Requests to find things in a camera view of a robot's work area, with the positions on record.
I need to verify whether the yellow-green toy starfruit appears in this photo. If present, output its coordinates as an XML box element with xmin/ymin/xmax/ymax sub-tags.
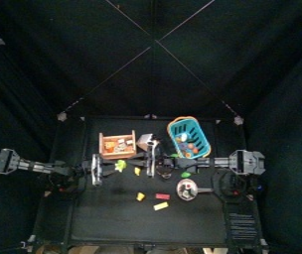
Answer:
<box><xmin>113</xmin><ymin>159</ymin><xmax>128</xmax><ymax>174</ymax></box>

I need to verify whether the grey white cube box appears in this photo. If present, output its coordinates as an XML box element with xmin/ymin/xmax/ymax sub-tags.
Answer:
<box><xmin>135</xmin><ymin>133</ymin><xmax>155</xmax><ymax>152</ymax></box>

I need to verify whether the yellow toy bar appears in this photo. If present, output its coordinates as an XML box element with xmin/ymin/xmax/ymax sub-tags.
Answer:
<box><xmin>152</xmin><ymin>201</ymin><xmax>169</xmax><ymax>211</ymax></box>

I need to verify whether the orange toy tool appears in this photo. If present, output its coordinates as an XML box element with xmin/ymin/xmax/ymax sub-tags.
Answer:
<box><xmin>102</xmin><ymin>141</ymin><xmax>117</xmax><ymax>154</ymax></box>

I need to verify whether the teal basket orange rim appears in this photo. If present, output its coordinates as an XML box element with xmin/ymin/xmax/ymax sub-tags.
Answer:
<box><xmin>165</xmin><ymin>115</ymin><xmax>214</xmax><ymax>160</ymax></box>

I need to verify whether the wooden toy toolbox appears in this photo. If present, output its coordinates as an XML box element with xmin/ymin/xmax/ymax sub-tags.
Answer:
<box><xmin>97</xmin><ymin>129</ymin><xmax>139</xmax><ymax>161</ymax></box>

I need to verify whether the white printed label plate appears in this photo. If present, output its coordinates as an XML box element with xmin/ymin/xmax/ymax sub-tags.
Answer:
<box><xmin>226</xmin><ymin>211</ymin><xmax>256</xmax><ymax>240</ymax></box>

